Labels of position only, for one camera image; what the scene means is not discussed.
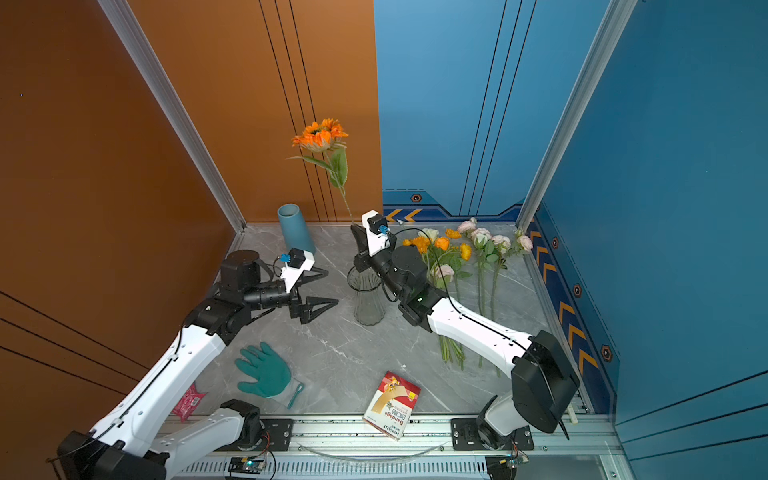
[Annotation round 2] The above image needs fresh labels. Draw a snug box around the orange gerbera flower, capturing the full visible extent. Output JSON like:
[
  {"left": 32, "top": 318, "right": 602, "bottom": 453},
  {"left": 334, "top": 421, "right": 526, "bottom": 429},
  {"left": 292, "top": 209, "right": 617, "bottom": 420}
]
[{"left": 291, "top": 118, "right": 355, "bottom": 223}]

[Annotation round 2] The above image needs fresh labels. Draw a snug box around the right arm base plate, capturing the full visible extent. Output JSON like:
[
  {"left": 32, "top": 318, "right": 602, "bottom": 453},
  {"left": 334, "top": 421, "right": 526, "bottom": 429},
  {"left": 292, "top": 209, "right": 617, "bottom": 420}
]
[{"left": 450, "top": 418, "right": 535, "bottom": 451}]

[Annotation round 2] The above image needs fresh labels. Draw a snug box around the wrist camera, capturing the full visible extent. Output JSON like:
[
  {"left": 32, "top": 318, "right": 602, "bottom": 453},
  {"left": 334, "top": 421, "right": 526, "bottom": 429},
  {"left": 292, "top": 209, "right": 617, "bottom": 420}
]
[
  {"left": 279, "top": 248, "right": 315, "bottom": 292},
  {"left": 362, "top": 210, "right": 390, "bottom": 257}
]

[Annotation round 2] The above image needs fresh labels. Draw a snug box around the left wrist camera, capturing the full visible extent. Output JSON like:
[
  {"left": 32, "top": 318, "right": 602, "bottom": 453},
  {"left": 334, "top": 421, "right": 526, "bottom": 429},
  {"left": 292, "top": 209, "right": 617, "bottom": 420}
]
[{"left": 279, "top": 248, "right": 315, "bottom": 292}]

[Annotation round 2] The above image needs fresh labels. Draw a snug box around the clear glass vase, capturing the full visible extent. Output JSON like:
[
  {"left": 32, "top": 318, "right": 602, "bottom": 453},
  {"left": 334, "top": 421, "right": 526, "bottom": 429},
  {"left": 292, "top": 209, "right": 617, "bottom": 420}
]
[{"left": 347, "top": 267, "right": 385, "bottom": 327}]

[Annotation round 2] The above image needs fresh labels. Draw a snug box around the teal cylindrical vase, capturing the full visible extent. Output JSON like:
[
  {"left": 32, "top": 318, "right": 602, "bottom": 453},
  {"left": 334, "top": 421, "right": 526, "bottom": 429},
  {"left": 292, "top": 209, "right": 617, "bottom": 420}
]
[{"left": 277, "top": 203, "right": 316, "bottom": 253}]

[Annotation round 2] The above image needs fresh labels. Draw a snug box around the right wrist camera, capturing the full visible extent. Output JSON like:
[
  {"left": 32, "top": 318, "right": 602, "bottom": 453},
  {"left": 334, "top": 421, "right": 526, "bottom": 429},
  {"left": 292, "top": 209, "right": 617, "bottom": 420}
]
[{"left": 362, "top": 210, "right": 390, "bottom": 257}]

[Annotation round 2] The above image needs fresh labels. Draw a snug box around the orange flower bunch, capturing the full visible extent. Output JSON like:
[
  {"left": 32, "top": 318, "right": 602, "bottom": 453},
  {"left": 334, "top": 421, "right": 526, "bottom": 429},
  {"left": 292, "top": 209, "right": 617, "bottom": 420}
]
[{"left": 402, "top": 228, "right": 473, "bottom": 288}]

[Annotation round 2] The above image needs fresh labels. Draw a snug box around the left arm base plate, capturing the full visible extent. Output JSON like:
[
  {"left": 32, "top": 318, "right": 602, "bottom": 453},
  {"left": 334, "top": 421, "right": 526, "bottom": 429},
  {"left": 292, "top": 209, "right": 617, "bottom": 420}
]
[{"left": 217, "top": 418, "right": 294, "bottom": 453}]

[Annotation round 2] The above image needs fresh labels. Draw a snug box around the red and white box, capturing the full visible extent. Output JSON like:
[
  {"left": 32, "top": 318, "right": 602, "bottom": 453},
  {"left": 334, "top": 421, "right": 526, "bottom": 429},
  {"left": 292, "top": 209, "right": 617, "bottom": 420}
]
[{"left": 363, "top": 371, "right": 421, "bottom": 441}]

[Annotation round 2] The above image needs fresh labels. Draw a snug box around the green rubber glove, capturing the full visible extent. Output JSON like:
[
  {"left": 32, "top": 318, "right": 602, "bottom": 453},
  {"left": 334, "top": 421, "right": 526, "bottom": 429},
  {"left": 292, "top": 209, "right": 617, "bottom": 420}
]
[{"left": 235, "top": 342, "right": 304, "bottom": 409}]

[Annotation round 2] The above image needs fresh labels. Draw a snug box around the pink peony flower stem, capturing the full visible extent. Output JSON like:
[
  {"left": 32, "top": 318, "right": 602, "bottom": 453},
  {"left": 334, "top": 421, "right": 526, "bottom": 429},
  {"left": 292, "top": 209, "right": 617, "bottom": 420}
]
[{"left": 431, "top": 264, "right": 466, "bottom": 370}]

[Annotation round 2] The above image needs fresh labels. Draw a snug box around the pink snack packet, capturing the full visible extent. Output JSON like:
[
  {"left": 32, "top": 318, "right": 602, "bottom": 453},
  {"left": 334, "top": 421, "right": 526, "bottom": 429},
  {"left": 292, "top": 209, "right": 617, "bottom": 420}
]
[{"left": 171, "top": 383, "right": 206, "bottom": 423}]

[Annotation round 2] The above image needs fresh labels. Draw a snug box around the cream white rose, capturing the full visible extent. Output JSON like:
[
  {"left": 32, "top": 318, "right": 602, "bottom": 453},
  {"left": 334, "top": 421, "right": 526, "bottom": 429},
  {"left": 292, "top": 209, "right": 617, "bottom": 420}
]
[{"left": 413, "top": 229, "right": 450, "bottom": 267}]

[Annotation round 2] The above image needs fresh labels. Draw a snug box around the green circuit board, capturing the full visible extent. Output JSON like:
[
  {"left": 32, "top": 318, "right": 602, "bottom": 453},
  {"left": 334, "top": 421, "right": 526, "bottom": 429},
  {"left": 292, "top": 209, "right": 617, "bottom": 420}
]
[{"left": 227, "top": 456, "right": 268, "bottom": 478}]

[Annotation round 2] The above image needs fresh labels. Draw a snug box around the pink rose bunch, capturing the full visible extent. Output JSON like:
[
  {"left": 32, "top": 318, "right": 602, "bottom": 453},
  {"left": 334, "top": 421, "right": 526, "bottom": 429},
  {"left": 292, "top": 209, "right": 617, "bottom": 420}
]
[{"left": 454, "top": 217, "right": 535, "bottom": 368}]

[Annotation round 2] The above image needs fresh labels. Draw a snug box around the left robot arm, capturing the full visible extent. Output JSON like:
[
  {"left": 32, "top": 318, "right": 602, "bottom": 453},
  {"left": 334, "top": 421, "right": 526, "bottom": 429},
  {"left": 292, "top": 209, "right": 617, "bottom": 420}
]
[{"left": 49, "top": 248, "right": 338, "bottom": 479}]

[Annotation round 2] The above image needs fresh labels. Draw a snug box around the right circuit board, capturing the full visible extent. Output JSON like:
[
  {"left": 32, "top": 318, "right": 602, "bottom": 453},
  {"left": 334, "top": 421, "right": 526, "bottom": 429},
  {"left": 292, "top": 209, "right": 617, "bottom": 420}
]
[{"left": 485, "top": 452, "right": 530, "bottom": 480}]

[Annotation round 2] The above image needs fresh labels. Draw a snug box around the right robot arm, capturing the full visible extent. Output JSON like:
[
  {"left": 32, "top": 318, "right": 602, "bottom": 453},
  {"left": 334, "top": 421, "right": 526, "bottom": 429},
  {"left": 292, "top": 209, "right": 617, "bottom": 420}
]
[{"left": 350, "top": 211, "right": 580, "bottom": 450}]

